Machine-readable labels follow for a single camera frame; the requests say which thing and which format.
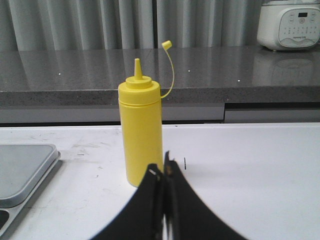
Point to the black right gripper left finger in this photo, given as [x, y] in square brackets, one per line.
[142, 217]

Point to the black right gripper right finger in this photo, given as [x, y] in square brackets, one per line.
[187, 217]

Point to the yellow squeeze bottle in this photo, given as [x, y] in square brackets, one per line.
[140, 108]

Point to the silver digital kitchen scale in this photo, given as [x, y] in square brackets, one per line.
[25, 170]

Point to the grey stone counter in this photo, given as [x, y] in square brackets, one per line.
[232, 84]

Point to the white rice cooker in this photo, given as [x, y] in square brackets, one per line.
[287, 25]

